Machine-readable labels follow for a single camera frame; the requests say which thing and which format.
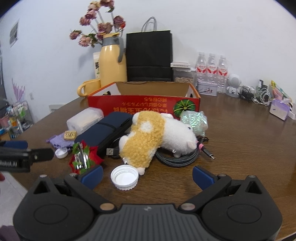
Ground yellow mug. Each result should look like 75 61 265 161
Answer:
77 79 101 97

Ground metal storage rack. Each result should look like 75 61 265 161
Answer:
1 100 34 140

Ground colourful snack packet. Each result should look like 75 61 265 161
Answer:
271 80 292 103

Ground white robot figurine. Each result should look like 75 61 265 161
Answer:
226 74 241 98

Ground red orange cardboard box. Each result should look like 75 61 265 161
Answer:
87 81 201 118

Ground clear seed jar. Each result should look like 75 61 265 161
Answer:
173 68 195 84

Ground purple tissue box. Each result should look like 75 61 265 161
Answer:
269 99 290 121

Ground left water bottle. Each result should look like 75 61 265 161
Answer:
195 52 207 86

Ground yellow white plush hamster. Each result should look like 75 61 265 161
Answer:
119 110 198 176

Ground tangled chargers and cables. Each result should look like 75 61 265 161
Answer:
238 79 273 106

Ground small printed tin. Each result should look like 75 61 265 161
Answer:
197 80 218 96

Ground translucent plastic storage box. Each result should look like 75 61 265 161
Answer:
66 108 104 135

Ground red green flower ornament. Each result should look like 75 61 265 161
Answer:
69 141 104 175

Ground dried pink rose bouquet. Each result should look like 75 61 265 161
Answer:
69 1 126 48

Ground yellow thermos jug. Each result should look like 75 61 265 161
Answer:
99 33 127 87

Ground white milk carton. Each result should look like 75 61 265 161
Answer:
93 52 100 79

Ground water bottle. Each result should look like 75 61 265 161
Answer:
195 52 207 86
217 55 228 93
206 53 217 83

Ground white flat box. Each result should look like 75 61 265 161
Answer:
170 62 190 68

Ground black paper bag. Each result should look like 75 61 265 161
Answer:
125 16 173 82

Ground right water bottle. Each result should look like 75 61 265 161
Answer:
217 55 228 93

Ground white bottle cap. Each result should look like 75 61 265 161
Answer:
110 165 139 191

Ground navy blue pouch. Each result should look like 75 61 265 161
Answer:
74 111 133 159

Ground middle water bottle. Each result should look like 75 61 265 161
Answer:
206 53 217 83

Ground iridescent glitter pouch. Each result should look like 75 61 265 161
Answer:
180 110 208 137

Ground black braided cable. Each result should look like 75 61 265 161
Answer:
154 136 216 168

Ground purple knitted pouch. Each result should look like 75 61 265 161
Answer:
46 133 74 149

